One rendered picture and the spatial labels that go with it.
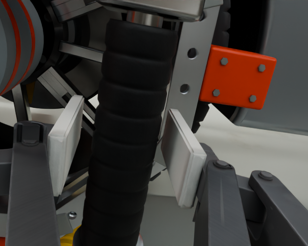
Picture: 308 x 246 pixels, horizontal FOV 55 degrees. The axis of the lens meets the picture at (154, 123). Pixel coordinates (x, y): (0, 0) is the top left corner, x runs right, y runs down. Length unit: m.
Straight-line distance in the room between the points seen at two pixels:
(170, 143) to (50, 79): 0.33
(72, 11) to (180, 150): 0.35
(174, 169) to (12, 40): 0.19
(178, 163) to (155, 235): 1.30
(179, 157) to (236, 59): 0.25
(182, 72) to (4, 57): 0.20
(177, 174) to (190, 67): 0.24
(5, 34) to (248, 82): 0.28
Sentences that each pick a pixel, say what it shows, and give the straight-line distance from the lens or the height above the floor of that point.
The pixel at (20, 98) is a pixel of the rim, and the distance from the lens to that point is 0.50.
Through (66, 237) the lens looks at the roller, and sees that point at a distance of 0.55.
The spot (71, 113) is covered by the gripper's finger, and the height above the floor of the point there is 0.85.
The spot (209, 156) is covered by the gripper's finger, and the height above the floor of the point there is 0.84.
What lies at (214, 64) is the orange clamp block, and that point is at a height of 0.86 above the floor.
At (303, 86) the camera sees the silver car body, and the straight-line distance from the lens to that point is 0.62.
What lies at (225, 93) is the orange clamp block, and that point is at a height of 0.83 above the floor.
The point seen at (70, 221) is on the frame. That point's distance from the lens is 0.46.
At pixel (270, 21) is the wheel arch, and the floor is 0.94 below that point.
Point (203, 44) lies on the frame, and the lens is 0.37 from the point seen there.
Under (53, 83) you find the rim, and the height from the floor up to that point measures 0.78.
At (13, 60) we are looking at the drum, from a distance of 0.30.
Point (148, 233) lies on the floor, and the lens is 1.45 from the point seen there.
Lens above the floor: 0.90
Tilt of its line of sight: 18 degrees down
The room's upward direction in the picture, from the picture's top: 11 degrees clockwise
